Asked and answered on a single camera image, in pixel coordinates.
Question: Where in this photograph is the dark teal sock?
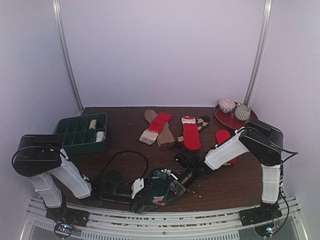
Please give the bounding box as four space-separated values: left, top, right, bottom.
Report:
143 167 175 208

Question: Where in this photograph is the red sock right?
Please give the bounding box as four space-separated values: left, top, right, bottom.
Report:
215 129 237 166

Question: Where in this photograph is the tan beige sock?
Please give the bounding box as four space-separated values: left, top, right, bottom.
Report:
144 109 176 151

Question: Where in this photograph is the green compartment organizer tray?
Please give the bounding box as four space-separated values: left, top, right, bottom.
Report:
55 112 108 156

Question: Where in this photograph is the left aluminium corner post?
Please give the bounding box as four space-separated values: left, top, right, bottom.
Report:
52 0 84 113

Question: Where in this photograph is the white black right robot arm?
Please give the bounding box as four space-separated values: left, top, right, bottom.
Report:
160 119 284 221

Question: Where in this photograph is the aluminium front rail frame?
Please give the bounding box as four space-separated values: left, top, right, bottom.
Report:
17 197 311 240

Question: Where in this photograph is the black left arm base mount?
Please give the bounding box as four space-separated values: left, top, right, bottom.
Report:
45 206 90 227

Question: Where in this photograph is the red sock middle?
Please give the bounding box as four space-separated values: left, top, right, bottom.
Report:
181 115 202 151

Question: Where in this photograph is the cream brown striped sock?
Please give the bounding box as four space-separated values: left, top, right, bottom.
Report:
95 131 106 143

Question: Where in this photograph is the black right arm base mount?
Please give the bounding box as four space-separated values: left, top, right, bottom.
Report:
239 202 282 226

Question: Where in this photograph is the aluminium corner post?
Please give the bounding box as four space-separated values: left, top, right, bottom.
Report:
52 0 84 113
243 0 273 108

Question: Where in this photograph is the right aluminium corner post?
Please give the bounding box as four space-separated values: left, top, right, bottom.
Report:
243 0 273 108

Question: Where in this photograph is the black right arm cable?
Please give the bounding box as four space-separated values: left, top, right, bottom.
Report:
272 147 300 226

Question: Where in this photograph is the brown argyle sock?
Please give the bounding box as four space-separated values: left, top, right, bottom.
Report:
176 115 211 144

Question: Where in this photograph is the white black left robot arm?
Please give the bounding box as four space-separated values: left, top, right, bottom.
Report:
11 134 157 222

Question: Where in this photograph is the dark red round plate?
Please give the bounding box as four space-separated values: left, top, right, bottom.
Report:
214 102 245 130

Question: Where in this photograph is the red cream sock left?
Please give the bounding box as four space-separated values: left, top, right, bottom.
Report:
139 112 172 145

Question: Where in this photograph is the patterned small bowl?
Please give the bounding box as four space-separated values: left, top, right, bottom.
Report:
218 98 236 113

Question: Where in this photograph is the rolled beige sock in tray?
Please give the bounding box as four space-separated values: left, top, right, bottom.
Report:
88 119 97 130

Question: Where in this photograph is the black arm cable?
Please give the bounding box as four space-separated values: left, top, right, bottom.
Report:
272 147 300 226
96 149 150 183

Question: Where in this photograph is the striped grey cup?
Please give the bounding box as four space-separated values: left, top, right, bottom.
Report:
234 104 251 121

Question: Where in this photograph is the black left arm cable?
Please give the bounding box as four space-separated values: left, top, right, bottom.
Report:
96 149 150 183

